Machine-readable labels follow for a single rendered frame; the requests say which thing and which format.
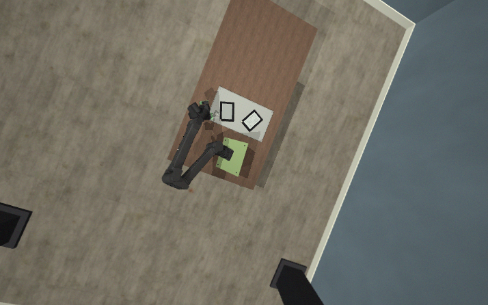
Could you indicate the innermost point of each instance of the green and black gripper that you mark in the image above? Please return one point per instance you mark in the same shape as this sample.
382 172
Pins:
206 110

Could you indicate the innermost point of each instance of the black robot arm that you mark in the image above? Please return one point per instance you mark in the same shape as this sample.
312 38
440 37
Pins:
172 175

